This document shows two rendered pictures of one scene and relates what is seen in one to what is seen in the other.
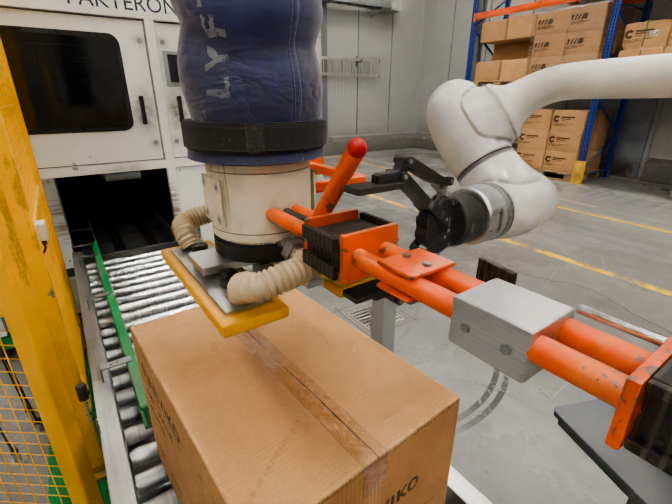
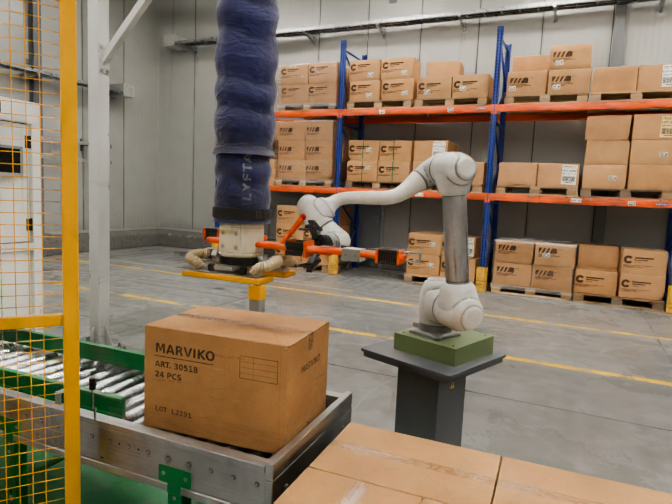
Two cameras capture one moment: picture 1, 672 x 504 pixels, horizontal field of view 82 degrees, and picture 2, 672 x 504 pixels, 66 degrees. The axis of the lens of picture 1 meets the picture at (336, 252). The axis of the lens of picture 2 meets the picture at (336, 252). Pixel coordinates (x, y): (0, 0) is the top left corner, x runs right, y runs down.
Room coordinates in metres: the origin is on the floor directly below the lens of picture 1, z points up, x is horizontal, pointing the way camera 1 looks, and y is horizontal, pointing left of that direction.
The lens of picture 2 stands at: (-1.24, 0.91, 1.47)
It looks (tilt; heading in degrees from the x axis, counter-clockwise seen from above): 6 degrees down; 327
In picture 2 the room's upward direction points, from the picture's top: 3 degrees clockwise
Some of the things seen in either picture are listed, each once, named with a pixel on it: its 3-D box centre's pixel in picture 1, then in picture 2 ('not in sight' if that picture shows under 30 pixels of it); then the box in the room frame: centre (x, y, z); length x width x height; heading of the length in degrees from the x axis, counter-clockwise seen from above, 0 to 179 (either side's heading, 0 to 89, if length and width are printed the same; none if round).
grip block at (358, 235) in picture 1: (349, 243); (299, 247); (0.45, -0.02, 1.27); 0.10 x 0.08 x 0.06; 125
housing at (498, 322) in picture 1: (507, 325); (353, 254); (0.28, -0.14, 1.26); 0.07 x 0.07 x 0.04; 35
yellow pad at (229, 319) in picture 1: (214, 270); (227, 272); (0.60, 0.21, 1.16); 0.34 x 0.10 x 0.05; 35
